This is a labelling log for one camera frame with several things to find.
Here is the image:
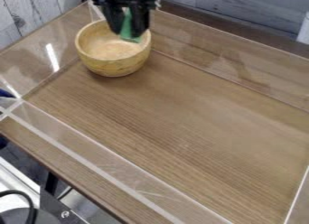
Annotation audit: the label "black table leg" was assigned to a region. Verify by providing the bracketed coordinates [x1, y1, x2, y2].
[44, 173, 59, 196]

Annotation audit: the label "black cable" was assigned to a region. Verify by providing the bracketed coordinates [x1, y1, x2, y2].
[0, 190, 39, 224]

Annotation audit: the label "brown wooden bowl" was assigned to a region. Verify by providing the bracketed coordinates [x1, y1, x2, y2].
[75, 20, 153, 77]

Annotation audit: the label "blue object at left edge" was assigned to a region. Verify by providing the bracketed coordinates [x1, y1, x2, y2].
[0, 89, 15, 98]

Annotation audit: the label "black metal bracket with screw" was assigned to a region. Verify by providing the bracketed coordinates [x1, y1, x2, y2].
[37, 190, 90, 224]

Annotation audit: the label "clear acrylic tray walls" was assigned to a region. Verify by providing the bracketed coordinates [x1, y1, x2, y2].
[0, 5, 309, 224]

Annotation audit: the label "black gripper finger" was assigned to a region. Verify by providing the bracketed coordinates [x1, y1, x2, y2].
[130, 5, 150, 38]
[102, 3, 124, 34]

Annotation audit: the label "green rectangular block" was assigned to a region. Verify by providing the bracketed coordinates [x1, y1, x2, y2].
[119, 4, 142, 43]

